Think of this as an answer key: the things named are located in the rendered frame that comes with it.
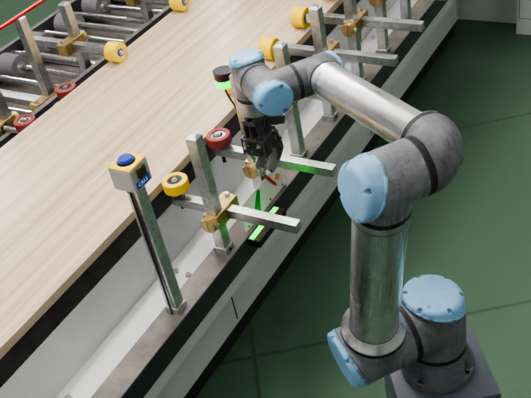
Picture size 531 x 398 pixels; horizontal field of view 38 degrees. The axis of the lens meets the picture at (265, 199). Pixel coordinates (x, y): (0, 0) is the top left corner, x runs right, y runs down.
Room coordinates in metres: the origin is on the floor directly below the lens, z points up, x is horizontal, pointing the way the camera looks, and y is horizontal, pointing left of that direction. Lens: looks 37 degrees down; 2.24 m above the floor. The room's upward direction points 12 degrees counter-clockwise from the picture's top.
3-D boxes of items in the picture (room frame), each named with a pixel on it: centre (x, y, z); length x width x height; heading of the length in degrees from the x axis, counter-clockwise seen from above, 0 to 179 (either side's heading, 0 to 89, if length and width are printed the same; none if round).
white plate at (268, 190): (1.97, 0.00, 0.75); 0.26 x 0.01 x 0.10; 143
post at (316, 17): (2.41, -0.30, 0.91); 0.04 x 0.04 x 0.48; 53
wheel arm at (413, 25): (2.63, -0.48, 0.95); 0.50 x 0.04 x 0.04; 53
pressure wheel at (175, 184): (1.94, 0.26, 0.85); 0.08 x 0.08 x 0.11
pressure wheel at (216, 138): (2.14, 0.11, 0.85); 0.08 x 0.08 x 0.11
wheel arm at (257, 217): (1.82, 0.10, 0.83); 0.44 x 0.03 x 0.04; 53
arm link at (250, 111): (1.77, -0.03, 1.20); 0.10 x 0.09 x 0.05; 54
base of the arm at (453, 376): (1.29, -0.34, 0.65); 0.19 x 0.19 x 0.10
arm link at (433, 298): (1.29, -0.34, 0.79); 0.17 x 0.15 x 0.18; 106
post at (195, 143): (1.81, 0.15, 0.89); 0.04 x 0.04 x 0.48; 53
